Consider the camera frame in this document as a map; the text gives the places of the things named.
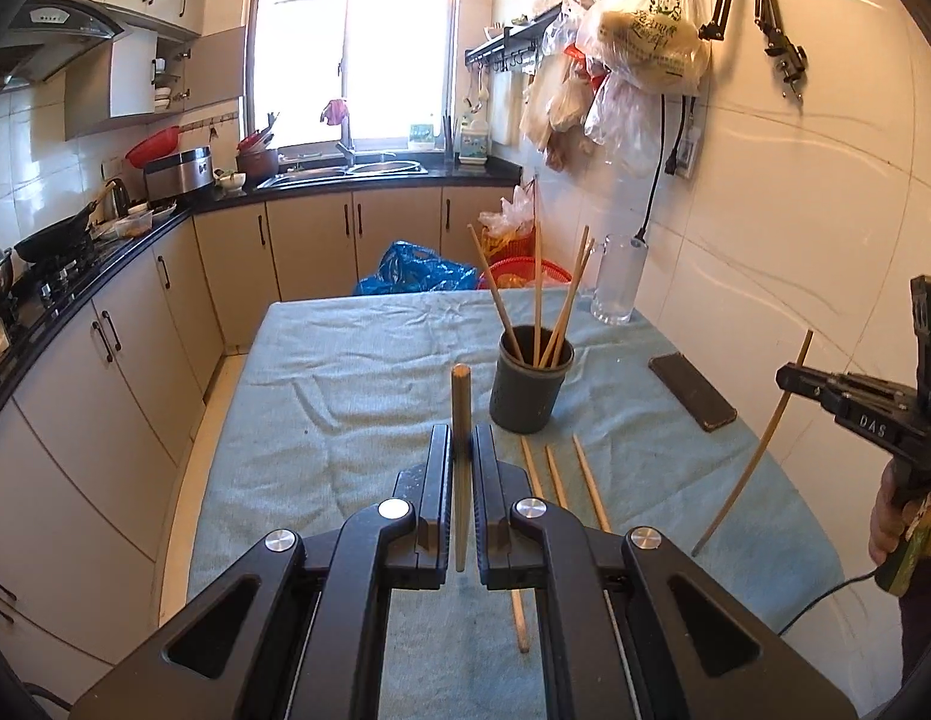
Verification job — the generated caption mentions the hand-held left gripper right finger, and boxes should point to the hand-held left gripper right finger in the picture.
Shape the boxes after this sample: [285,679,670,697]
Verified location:
[472,424,860,720]

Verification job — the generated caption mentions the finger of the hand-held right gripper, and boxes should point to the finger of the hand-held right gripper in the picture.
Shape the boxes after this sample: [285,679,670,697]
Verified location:
[775,362,926,460]

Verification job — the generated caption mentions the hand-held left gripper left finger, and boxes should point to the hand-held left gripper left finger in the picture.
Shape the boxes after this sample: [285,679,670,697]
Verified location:
[71,424,455,720]

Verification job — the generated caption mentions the dark grey chopstick holder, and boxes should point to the dark grey chopstick holder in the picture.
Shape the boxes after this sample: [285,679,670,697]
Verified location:
[489,324,576,435]

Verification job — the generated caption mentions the person's right forearm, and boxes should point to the person's right forearm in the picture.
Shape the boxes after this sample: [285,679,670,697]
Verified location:
[896,525,931,691]

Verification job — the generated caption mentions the person's right hand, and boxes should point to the person's right hand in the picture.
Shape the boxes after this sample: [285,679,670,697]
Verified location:
[870,456,920,565]

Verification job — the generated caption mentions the grey-blue table cloth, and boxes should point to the grey-blue table cloth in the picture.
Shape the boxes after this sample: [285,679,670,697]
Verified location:
[186,286,845,720]

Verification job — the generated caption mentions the black smartphone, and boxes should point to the black smartphone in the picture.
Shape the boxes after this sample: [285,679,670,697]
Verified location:
[648,352,738,433]

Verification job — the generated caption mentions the blue plastic bag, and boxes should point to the blue plastic bag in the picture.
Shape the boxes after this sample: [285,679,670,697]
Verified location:
[352,241,482,298]

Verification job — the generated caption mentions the red plastic basket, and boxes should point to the red plastic basket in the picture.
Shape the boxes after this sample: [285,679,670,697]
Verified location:
[480,258,573,293]

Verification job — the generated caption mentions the clear glass mug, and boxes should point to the clear glass mug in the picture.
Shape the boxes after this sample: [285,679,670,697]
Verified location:
[589,234,651,326]

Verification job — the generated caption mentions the clear bag with orange contents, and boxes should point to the clear bag with orange contents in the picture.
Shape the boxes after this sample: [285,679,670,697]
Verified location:
[478,184,543,260]

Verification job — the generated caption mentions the steel kitchen sink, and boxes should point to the steel kitchen sink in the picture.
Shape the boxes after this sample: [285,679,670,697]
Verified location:
[257,157,430,190]

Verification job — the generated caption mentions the black kitchen countertop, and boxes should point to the black kitchen countertop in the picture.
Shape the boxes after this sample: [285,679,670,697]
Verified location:
[0,163,523,421]

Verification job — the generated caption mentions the beige base cabinets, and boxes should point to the beige base cabinets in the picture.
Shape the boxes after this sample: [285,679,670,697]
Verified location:
[0,186,523,691]

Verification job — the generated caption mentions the brown clay pot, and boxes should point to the brown clay pot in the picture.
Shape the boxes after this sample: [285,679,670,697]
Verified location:
[236,148,281,182]

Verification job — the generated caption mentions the white cutting board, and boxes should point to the white cutting board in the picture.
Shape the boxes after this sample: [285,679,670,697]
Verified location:
[491,81,516,145]

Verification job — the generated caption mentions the stainless steel rice cooker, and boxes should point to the stainless steel rice cooker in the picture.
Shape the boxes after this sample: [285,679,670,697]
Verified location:
[143,148,214,200]

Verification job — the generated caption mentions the steel kettle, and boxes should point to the steel kettle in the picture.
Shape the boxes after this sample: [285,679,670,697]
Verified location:
[97,178,133,223]

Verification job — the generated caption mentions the gas stove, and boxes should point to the gas stove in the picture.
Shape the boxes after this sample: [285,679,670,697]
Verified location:
[7,240,110,320]

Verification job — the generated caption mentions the red plastic colander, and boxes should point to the red plastic colander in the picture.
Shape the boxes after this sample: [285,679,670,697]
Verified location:
[125,127,183,170]

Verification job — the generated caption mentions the kitchen window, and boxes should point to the kitchen window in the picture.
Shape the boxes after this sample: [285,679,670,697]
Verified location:
[244,0,463,158]

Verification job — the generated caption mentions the bunch of hanging plastic bags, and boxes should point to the bunch of hanging plastic bags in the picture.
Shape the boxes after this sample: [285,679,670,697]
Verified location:
[520,0,711,175]

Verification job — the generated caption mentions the range hood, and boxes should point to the range hood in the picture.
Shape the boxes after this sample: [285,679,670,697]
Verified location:
[0,0,128,96]

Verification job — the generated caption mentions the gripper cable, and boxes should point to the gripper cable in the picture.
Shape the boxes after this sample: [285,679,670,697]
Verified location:
[776,572,881,635]

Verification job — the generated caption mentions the black power cable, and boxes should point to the black power cable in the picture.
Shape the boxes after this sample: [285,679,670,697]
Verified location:
[628,94,681,246]

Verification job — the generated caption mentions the black wall shelf rack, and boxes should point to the black wall shelf rack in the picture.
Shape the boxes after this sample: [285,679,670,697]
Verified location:
[464,3,565,70]

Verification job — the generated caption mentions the black wok with wooden handle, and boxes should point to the black wok with wooden handle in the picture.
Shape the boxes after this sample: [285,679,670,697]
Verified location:
[13,199,111,265]

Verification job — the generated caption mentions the beige wall cabinets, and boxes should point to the beige wall cabinets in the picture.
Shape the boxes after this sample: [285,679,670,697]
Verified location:
[30,0,249,140]

